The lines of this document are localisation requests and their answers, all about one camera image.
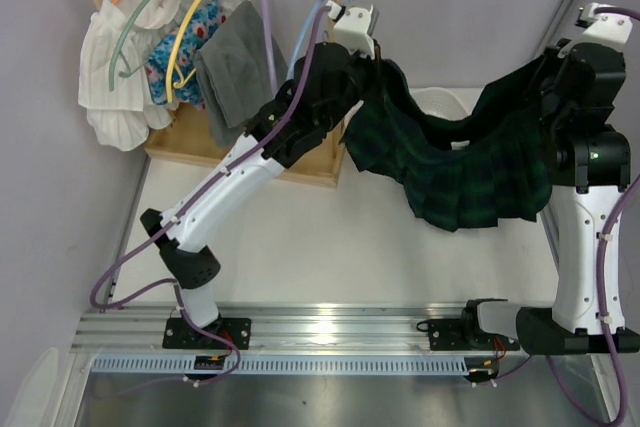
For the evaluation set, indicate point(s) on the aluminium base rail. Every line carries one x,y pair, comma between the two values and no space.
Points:
324,329

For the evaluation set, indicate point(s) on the blue floral garment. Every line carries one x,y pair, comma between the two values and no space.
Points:
204,23

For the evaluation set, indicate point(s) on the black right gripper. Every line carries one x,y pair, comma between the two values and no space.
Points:
553,79

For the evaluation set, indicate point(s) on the purple hanger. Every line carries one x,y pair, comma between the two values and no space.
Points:
268,40

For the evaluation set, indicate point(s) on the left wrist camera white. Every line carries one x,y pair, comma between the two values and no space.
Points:
353,27

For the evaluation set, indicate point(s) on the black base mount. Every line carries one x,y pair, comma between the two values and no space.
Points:
178,335
455,334

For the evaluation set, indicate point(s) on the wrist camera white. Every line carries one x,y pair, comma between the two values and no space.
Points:
606,25
353,27

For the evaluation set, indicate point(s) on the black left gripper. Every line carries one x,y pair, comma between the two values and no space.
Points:
367,69

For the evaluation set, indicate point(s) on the yellow hanger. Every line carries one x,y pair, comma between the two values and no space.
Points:
200,2

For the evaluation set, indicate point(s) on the white pleated garment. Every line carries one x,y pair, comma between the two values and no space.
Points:
132,75

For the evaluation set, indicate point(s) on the light blue hanger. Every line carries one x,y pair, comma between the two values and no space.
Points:
304,30

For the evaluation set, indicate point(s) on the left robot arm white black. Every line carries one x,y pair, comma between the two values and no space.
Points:
327,83

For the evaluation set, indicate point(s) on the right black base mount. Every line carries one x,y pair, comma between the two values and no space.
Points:
455,334

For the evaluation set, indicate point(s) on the green hanger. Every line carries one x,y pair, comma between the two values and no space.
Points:
160,16

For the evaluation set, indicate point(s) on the white slotted cable duct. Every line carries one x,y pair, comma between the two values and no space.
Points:
252,364

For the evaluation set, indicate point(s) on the white perforated plastic basket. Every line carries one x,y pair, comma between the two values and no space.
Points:
440,102

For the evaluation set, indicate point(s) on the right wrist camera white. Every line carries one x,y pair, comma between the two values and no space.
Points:
606,25

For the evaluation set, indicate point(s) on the dark green plaid garment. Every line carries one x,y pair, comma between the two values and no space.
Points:
456,174

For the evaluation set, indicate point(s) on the wooden clothes rack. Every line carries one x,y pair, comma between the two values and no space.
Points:
187,141

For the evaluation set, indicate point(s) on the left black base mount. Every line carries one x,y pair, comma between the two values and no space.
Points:
178,335

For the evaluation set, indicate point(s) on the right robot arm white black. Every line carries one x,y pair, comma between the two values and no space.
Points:
575,87

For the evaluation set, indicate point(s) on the grey pleated skirt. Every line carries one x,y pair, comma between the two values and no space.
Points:
232,74

